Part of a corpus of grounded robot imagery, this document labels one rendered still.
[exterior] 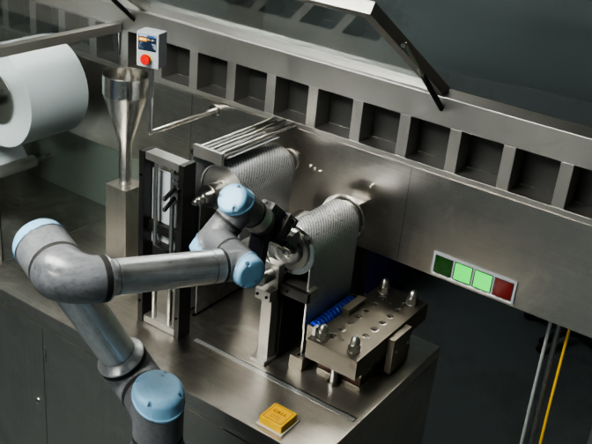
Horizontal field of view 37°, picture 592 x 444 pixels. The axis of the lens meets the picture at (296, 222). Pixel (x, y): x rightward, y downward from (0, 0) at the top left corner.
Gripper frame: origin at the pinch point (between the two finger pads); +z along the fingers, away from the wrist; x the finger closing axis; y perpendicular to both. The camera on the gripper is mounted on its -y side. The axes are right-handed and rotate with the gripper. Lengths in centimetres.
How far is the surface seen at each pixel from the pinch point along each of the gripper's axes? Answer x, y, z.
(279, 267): 2.8, -4.1, 4.4
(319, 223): -1.0, 11.2, 6.5
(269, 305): 4.3, -14.0, 11.2
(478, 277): -39, 18, 32
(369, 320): -16.2, -5.1, 30.2
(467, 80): 61, 142, 198
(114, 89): 72, 24, -9
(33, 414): 78, -77, 35
